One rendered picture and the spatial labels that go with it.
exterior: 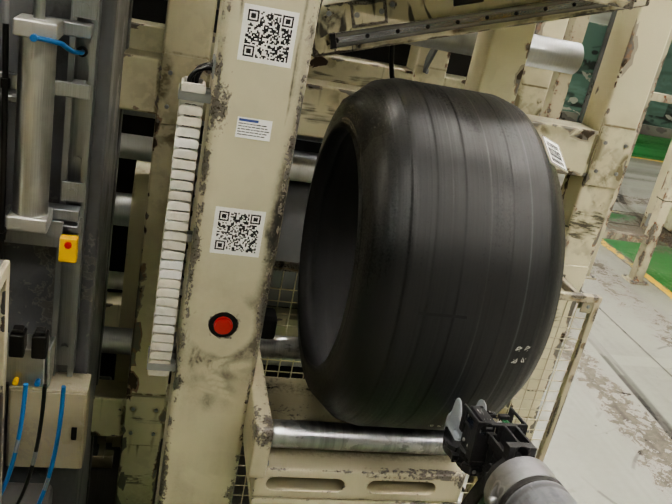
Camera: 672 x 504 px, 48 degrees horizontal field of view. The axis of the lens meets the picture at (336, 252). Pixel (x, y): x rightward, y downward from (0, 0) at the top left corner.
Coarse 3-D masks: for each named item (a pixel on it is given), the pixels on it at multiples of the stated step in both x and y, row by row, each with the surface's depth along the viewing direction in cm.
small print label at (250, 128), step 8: (240, 120) 106; (248, 120) 106; (256, 120) 107; (264, 120) 107; (240, 128) 107; (248, 128) 107; (256, 128) 107; (264, 128) 107; (240, 136) 107; (248, 136) 107; (256, 136) 108; (264, 136) 108
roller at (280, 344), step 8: (280, 336) 148; (288, 336) 148; (264, 344) 145; (272, 344) 146; (280, 344) 146; (288, 344) 147; (296, 344) 147; (264, 352) 146; (272, 352) 146; (280, 352) 146; (288, 352) 147; (296, 352) 147
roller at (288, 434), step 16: (288, 432) 121; (304, 432) 121; (320, 432) 122; (336, 432) 123; (352, 432) 123; (368, 432) 124; (384, 432) 125; (400, 432) 126; (416, 432) 126; (432, 432) 127; (304, 448) 122; (320, 448) 123; (336, 448) 123; (352, 448) 124; (368, 448) 124; (384, 448) 125; (400, 448) 125; (416, 448) 126; (432, 448) 127
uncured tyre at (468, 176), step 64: (384, 128) 107; (448, 128) 107; (512, 128) 111; (320, 192) 143; (384, 192) 102; (448, 192) 101; (512, 192) 104; (320, 256) 152; (384, 256) 101; (448, 256) 100; (512, 256) 102; (320, 320) 148; (384, 320) 102; (448, 320) 102; (512, 320) 104; (320, 384) 120; (384, 384) 106; (448, 384) 107; (512, 384) 110
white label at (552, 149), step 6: (546, 138) 113; (546, 144) 112; (552, 144) 114; (546, 150) 111; (552, 150) 112; (558, 150) 114; (552, 156) 111; (558, 156) 112; (552, 162) 110; (558, 162) 111; (564, 162) 112; (564, 168) 111
